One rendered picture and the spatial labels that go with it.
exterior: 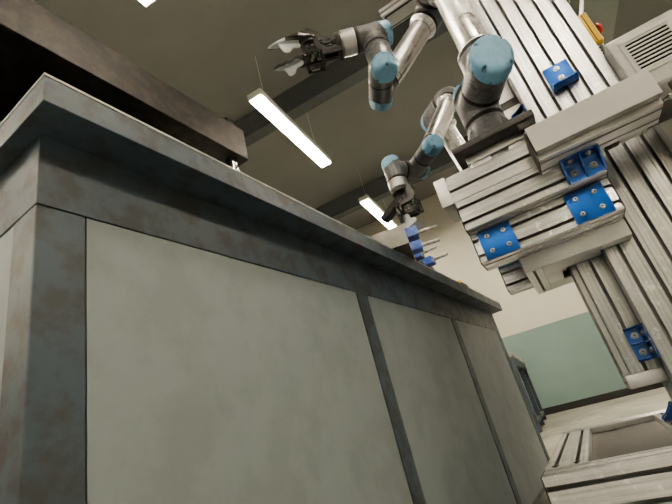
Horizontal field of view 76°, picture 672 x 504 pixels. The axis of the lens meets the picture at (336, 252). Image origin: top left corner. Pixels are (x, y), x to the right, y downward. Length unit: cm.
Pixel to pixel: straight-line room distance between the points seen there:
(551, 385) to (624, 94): 686
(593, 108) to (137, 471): 108
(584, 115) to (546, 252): 37
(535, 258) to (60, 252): 112
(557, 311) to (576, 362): 82
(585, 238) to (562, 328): 658
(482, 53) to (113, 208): 101
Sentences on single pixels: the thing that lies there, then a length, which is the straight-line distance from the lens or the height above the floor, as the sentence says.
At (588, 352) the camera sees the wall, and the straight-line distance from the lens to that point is 785.
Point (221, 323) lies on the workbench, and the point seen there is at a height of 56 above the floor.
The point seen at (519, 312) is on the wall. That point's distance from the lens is 791.
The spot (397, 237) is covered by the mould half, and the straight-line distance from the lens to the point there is 113.
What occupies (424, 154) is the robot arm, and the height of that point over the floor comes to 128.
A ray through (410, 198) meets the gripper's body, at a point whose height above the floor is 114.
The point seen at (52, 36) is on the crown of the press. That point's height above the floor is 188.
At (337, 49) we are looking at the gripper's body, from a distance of 137.
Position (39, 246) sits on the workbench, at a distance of 51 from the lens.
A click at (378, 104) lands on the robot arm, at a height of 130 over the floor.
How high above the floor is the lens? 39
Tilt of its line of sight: 23 degrees up
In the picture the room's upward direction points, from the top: 15 degrees counter-clockwise
